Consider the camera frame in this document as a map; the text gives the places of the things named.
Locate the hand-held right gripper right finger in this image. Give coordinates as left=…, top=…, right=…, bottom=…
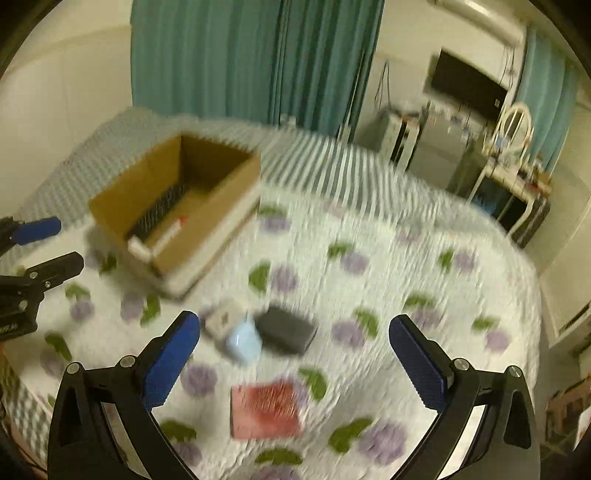
left=389, top=315, right=542, bottom=480

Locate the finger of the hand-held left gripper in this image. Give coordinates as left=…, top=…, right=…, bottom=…
left=0, top=216, right=62, bottom=254
left=0, top=251, right=85, bottom=305

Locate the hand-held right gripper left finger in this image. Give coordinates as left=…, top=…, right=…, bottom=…
left=47, top=311, right=201, bottom=480

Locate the small white box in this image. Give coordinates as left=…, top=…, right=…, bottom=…
left=204, top=300, right=247, bottom=341

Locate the light blue case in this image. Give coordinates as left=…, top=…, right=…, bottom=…
left=225, top=318, right=262, bottom=365

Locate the red packet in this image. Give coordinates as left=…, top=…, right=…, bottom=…
left=230, top=381, right=303, bottom=439

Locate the dark grey box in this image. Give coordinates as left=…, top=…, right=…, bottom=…
left=255, top=305, right=318, bottom=356

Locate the cardboard box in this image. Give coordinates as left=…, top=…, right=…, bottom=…
left=88, top=131, right=263, bottom=298

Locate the floral printed blanket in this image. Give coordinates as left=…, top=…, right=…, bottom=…
left=0, top=185, right=543, bottom=480

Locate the white tube with red label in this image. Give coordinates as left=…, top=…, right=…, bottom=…
left=127, top=215, right=190, bottom=260

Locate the black hairbrush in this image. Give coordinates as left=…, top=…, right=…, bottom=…
left=130, top=184, right=188, bottom=241

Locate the white dressing table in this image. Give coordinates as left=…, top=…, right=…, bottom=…
left=468, top=152, right=552, bottom=247

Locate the grey cabinet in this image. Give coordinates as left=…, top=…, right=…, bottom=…
left=358, top=104, right=476, bottom=190

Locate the grey checkered bedsheet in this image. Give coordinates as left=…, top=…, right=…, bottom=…
left=14, top=107, right=444, bottom=232

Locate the white vanity mirror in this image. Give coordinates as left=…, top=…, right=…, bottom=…
left=490, top=102, right=534, bottom=160

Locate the teal window curtain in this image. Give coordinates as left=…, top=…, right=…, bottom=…
left=512, top=25, right=580, bottom=174

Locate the white air conditioner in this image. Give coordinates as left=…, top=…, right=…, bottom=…
left=436, top=0, right=525, bottom=47

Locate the black wall television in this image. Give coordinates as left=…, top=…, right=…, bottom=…
left=429, top=48, right=509, bottom=123

